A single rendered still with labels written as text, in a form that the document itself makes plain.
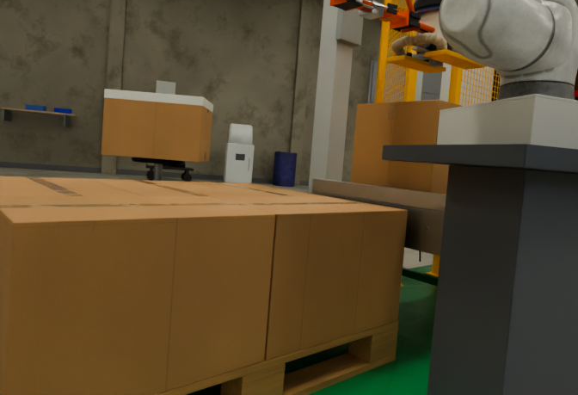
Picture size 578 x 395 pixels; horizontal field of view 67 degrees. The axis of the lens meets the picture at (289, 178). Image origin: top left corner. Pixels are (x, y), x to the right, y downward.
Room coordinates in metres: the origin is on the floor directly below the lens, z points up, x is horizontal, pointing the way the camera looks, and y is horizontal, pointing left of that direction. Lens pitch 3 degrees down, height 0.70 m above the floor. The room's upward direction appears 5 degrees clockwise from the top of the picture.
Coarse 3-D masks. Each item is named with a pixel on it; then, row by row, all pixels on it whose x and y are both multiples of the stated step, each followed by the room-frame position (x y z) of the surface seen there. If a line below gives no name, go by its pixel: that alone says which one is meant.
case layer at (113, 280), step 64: (0, 192) 1.15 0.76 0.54; (64, 192) 1.26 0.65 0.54; (128, 192) 1.40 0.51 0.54; (192, 192) 1.56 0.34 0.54; (256, 192) 1.77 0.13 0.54; (0, 256) 0.86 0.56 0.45; (64, 256) 0.82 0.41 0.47; (128, 256) 0.90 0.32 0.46; (192, 256) 1.00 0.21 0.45; (256, 256) 1.12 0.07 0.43; (320, 256) 1.27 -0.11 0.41; (384, 256) 1.47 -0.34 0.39; (0, 320) 0.84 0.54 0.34; (64, 320) 0.83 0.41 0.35; (128, 320) 0.91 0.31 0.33; (192, 320) 1.01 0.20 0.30; (256, 320) 1.13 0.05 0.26; (320, 320) 1.29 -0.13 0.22; (384, 320) 1.49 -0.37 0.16; (0, 384) 0.81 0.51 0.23; (64, 384) 0.83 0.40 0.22; (128, 384) 0.92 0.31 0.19
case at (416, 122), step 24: (360, 120) 1.90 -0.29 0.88; (384, 120) 1.80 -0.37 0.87; (408, 120) 1.71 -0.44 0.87; (432, 120) 1.63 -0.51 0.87; (360, 144) 1.89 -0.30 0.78; (384, 144) 1.79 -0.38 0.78; (408, 144) 1.70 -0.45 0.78; (432, 144) 1.62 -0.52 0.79; (360, 168) 1.88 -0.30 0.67; (384, 168) 1.78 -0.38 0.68; (408, 168) 1.70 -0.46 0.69; (432, 168) 1.62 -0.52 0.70; (432, 192) 1.62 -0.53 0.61
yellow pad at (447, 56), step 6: (450, 48) 1.83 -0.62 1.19; (426, 54) 1.80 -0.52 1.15; (432, 54) 1.78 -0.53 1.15; (438, 54) 1.77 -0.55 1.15; (444, 54) 1.75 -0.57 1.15; (450, 54) 1.76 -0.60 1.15; (456, 54) 1.79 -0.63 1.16; (438, 60) 1.87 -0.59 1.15; (444, 60) 1.86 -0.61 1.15; (450, 60) 1.86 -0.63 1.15; (456, 60) 1.85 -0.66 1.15; (462, 60) 1.85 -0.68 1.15; (468, 60) 1.86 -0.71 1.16; (456, 66) 1.98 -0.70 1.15; (462, 66) 1.97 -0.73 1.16; (468, 66) 1.96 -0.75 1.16; (474, 66) 1.96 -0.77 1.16; (480, 66) 1.95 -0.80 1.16
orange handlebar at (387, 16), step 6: (366, 0) 1.59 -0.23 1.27; (384, 12) 1.66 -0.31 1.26; (378, 18) 1.72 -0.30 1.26; (384, 18) 1.71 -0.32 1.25; (390, 18) 1.71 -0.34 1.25; (396, 18) 1.70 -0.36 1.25; (402, 18) 1.73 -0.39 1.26; (420, 30) 1.88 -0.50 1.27; (426, 30) 1.86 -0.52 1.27; (432, 30) 1.87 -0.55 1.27
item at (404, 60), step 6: (408, 54) 1.97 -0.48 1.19; (390, 60) 1.93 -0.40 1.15; (396, 60) 1.92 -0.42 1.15; (402, 60) 1.91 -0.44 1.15; (408, 60) 1.90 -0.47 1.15; (414, 60) 1.93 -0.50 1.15; (420, 60) 1.96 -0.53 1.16; (426, 60) 2.06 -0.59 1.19; (408, 66) 2.03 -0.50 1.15; (414, 66) 2.03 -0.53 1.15; (420, 66) 2.02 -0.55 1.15; (426, 66) 2.01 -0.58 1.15; (432, 66) 2.02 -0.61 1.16; (426, 72) 2.16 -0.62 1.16; (432, 72) 2.15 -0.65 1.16
